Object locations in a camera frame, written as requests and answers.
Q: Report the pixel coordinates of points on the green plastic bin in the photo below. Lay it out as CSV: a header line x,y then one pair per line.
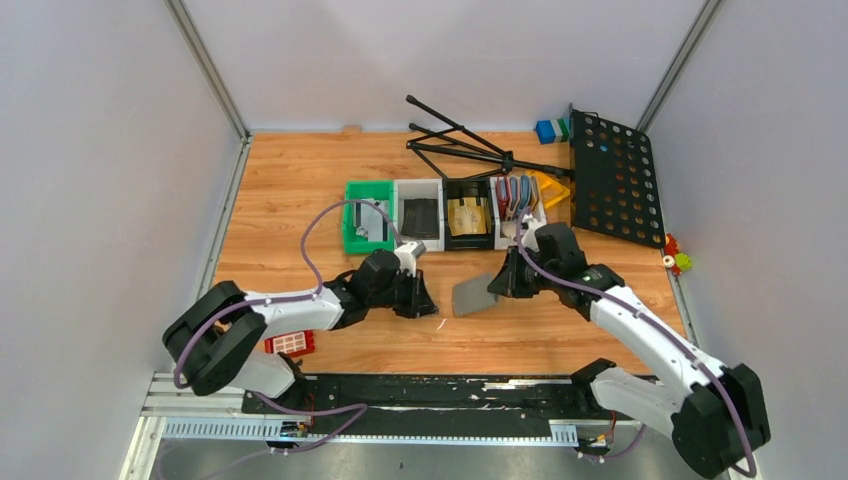
x,y
358,191

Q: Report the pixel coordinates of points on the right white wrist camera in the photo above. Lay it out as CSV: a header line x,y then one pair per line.
x,y
528,225

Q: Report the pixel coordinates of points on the white bin with wallets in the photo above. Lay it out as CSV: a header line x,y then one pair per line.
x,y
512,196

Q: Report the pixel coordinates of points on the yellow triangle frame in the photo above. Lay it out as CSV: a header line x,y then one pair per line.
x,y
551,191

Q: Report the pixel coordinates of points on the white cards in green bin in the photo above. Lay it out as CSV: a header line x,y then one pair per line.
x,y
368,223

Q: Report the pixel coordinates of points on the small colourful toy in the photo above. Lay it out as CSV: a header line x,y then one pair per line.
x,y
674,259

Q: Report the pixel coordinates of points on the red toy brick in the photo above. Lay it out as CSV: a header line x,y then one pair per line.
x,y
293,344

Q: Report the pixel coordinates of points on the black music stand tripod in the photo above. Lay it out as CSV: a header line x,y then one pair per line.
x,y
460,142

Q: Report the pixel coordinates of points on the black perforated stand plate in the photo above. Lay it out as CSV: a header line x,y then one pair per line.
x,y
614,180

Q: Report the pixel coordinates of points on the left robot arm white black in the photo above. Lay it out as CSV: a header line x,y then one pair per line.
x,y
214,342

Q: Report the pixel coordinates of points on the blue green toy blocks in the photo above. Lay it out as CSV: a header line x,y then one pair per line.
x,y
553,131

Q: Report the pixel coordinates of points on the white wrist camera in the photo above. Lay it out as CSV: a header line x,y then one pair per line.
x,y
528,225
408,254

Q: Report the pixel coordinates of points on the black plastic bin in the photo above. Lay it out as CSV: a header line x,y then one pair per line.
x,y
458,188

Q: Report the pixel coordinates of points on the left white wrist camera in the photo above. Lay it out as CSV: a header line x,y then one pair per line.
x,y
408,254

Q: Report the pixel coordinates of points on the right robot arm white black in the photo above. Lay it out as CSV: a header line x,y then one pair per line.
x,y
714,414

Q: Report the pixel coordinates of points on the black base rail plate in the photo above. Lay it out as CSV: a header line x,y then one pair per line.
x,y
485,410

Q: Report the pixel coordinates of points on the white plastic bin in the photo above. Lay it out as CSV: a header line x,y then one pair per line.
x,y
420,188

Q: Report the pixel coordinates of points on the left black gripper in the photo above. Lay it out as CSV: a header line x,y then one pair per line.
x,y
421,303

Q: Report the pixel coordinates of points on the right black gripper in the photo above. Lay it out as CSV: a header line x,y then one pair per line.
x,y
509,272

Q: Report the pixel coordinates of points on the yellow brown packet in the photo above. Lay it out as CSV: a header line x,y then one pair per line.
x,y
468,216

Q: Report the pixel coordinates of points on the grey card holder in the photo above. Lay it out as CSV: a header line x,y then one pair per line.
x,y
472,296

